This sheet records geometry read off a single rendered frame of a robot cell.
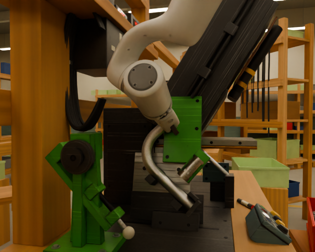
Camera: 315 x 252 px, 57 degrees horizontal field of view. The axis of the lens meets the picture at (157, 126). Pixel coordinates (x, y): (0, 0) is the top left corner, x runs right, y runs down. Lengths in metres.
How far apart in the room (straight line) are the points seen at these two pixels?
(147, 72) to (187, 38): 0.10
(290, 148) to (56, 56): 3.25
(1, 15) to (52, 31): 10.24
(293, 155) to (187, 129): 3.00
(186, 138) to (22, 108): 0.46
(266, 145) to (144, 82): 3.16
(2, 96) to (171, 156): 0.48
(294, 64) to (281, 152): 6.90
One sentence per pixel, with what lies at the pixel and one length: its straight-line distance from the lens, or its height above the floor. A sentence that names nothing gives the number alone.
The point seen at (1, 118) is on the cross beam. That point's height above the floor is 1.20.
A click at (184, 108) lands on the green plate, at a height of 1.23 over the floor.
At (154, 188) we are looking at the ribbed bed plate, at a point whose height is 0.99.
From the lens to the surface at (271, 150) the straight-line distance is 3.64.
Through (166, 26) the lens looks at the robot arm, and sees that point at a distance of 0.60.
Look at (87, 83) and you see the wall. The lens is 11.28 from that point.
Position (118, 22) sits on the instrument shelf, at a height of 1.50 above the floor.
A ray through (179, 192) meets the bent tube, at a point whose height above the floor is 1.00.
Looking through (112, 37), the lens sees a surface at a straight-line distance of 0.95.
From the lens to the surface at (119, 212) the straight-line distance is 0.69.
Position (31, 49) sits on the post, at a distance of 0.81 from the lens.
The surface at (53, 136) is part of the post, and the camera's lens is 0.82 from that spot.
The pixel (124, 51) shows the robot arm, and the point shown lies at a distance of 0.65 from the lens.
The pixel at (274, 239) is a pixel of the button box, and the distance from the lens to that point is 0.80.
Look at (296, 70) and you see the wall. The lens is 10.19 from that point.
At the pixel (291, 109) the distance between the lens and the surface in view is 3.77.
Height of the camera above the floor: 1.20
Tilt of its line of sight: 2 degrees down
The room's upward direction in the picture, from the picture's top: straight up
